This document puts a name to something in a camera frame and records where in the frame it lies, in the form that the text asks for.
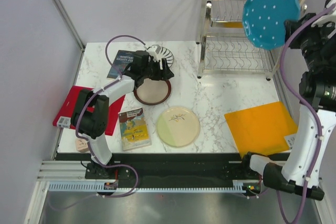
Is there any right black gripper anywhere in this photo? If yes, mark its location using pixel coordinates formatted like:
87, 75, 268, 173
286, 12, 336, 71

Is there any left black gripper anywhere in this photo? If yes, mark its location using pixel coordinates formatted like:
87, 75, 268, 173
142, 58, 174, 81

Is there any stainless steel dish rack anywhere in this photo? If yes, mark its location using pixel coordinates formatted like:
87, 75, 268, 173
196, 0, 282, 81

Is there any blue polka dot plate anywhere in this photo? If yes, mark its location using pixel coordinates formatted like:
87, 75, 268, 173
242, 0, 300, 50

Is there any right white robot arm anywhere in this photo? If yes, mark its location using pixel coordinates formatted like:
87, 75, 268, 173
240, 11, 335, 200

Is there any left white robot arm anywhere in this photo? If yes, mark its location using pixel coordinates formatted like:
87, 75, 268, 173
71, 46, 174, 178

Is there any black and white striped plate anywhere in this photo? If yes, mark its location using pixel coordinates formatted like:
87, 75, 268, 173
158, 49, 174, 68

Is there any cream plate with red rim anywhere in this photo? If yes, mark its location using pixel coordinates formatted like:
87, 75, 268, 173
133, 79, 172, 105

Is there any dark blue paperback book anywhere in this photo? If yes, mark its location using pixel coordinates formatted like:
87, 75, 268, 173
107, 50, 134, 79

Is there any cream and green floral plate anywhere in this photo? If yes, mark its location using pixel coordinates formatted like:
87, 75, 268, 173
156, 106, 200, 148

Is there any yellow illustrated paperback book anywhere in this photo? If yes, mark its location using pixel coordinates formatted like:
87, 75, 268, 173
118, 108, 152, 151

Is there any orange cutting board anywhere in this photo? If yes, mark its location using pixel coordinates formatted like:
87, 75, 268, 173
224, 101, 298, 157

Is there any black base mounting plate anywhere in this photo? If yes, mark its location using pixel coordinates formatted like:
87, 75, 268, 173
83, 153, 274, 183

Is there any red folder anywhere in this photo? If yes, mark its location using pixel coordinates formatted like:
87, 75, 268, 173
52, 86, 125, 136

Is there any small pink box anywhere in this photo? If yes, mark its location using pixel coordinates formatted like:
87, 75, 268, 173
75, 138, 89, 153

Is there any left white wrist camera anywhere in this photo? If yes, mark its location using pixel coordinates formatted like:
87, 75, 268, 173
146, 45, 169, 62

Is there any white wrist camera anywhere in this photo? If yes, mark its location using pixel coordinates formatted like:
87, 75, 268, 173
311, 0, 335, 27
146, 45, 169, 62

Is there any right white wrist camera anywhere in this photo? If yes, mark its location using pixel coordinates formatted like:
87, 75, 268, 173
311, 0, 335, 27

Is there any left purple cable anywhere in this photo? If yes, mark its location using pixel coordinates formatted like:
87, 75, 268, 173
47, 34, 148, 210

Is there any purple cable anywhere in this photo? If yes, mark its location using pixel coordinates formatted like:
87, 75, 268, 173
47, 34, 148, 210
277, 3, 336, 223

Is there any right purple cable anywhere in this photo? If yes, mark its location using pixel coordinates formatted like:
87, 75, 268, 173
277, 3, 336, 223

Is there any grey slotted cable duct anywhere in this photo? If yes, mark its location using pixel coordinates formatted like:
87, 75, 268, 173
48, 181, 253, 193

